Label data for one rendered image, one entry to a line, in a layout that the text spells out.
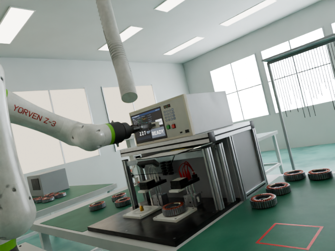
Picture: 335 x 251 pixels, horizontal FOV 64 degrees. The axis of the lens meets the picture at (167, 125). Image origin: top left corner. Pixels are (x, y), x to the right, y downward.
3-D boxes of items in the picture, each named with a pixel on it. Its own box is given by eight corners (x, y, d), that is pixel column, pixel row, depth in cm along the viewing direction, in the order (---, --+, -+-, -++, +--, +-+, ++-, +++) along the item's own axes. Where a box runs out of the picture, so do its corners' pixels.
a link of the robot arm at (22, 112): (-3, 119, 89) (11, 89, 91) (-13, 116, 97) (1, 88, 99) (86, 151, 115) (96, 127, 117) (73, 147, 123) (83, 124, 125)
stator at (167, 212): (175, 217, 119) (173, 209, 119) (158, 216, 127) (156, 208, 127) (191, 208, 127) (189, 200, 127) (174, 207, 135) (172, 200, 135)
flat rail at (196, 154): (207, 156, 121) (205, 149, 121) (125, 166, 164) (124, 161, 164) (208, 155, 122) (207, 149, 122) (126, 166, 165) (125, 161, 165)
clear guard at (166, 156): (168, 173, 104) (164, 157, 104) (130, 176, 120) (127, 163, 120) (215, 154, 127) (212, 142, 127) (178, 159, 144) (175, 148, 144)
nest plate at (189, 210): (176, 222, 116) (175, 219, 116) (153, 220, 127) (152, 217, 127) (197, 209, 127) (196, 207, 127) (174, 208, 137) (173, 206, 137)
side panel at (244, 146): (244, 201, 130) (229, 136, 131) (239, 201, 132) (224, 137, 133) (268, 184, 150) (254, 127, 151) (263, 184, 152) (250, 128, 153)
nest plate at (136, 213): (140, 219, 133) (140, 216, 133) (122, 217, 143) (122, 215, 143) (162, 208, 144) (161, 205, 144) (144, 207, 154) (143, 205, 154)
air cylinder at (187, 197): (196, 206, 133) (194, 195, 133) (185, 205, 138) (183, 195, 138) (203, 202, 136) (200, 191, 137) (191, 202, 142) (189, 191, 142)
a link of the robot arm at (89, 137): (86, 156, 101) (84, 127, 99) (70, 150, 109) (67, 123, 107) (117, 148, 111) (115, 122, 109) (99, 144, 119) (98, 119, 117)
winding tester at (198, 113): (193, 135, 129) (183, 93, 130) (136, 146, 159) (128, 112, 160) (234, 124, 157) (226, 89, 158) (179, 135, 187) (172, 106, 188)
